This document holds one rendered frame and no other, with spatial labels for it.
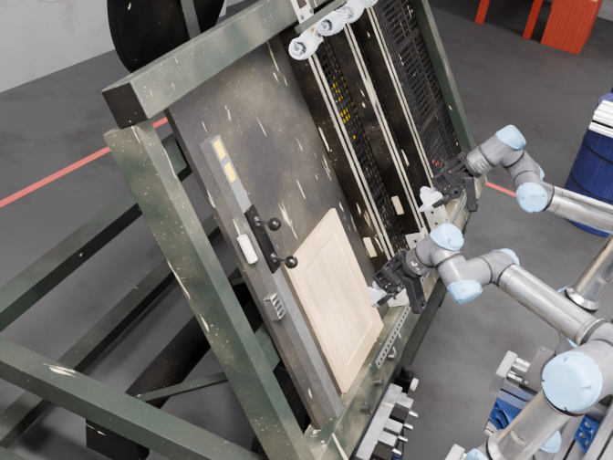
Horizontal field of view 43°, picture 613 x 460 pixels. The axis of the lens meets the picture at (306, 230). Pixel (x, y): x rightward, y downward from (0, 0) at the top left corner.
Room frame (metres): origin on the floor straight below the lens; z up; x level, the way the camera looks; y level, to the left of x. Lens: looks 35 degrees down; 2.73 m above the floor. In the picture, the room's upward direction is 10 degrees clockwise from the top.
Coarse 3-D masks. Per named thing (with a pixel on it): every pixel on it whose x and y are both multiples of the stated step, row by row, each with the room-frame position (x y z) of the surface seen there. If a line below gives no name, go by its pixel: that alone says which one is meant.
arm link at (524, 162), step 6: (522, 156) 1.96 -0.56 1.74; (528, 156) 1.98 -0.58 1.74; (516, 162) 1.95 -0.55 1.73; (522, 162) 1.95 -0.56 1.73; (528, 162) 1.96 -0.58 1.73; (534, 162) 1.97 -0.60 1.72; (504, 168) 1.97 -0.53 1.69; (510, 168) 1.95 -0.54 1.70; (516, 168) 1.94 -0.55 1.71; (522, 168) 1.93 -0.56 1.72; (528, 168) 1.93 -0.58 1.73; (534, 168) 1.93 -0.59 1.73; (540, 168) 1.98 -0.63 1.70; (510, 174) 1.97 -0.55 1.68; (516, 174) 1.92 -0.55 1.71; (540, 174) 1.96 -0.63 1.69
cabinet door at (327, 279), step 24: (336, 216) 2.20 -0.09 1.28; (312, 240) 2.02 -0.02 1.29; (336, 240) 2.14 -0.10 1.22; (312, 264) 1.97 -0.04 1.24; (336, 264) 2.08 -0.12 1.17; (312, 288) 1.91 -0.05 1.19; (336, 288) 2.01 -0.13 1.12; (360, 288) 2.13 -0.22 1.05; (312, 312) 1.84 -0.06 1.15; (336, 312) 1.95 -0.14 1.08; (360, 312) 2.06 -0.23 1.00; (336, 336) 1.89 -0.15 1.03; (360, 336) 2.00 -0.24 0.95; (336, 360) 1.82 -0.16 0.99; (360, 360) 1.93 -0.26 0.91
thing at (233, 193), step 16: (208, 144) 1.82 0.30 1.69; (208, 160) 1.82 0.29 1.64; (224, 160) 1.83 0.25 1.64; (224, 176) 1.80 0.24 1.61; (224, 192) 1.80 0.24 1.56; (240, 192) 1.82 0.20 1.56; (240, 208) 1.78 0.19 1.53; (240, 224) 1.78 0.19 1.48; (272, 288) 1.75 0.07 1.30; (288, 288) 1.78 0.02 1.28; (288, 304) 1.74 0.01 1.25; (288, 320) 1.73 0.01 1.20; (304, 336) 1.73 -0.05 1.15; (304, 352) 1.71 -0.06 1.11; (304, 368) 1.70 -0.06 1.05; (320, 368) 1.71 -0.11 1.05; (320, 384) 1.68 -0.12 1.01; (320, 400) 1.68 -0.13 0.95; (336, 400) 1.70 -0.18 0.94; (336, 416) 1.66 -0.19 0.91
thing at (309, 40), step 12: (336, 0) 2.35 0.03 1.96; (360, 0) 2.73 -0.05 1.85; (372, 0) 2.72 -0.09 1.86; (324, 12) 2.23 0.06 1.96; (336, 12) 2.41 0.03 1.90; (348, 12) 2.52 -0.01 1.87; (360, 12) 2.59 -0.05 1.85; (300, 24) 2.11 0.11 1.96; (312, 24) 2.14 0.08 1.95; (324, 24) 2.33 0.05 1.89; (336, 24) 2.36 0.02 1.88; (300, 36) 2.23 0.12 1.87; (312, 36) 2.22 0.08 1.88; (300, 48) 2.15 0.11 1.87; (312, 48) 2.19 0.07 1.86
